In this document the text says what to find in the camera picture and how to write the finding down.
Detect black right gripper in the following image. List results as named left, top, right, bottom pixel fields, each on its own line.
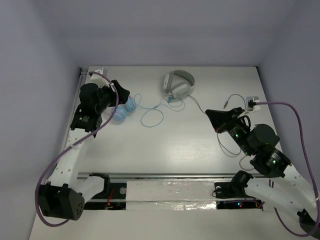
left=205, top=106, right=254, bottom=156

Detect pink blue cat-ear headphones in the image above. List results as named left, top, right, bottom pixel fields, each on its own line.
left=105, top=96, right=137, bottom=122

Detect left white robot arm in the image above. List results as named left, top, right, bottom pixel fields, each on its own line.
left=35, top=79, right=130, bottom=227

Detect white grey headphones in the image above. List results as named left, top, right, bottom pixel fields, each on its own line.
left=162, top=69, right=195, bottom=99

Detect grey headphone cable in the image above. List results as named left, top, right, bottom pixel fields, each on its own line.
left=187, top=93, right=258, bottom=172

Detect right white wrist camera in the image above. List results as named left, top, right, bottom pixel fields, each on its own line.
left=238, top=96, right=261, bottom=118

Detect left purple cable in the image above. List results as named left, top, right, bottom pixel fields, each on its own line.
left=35, top=71, right=120, bottom=227

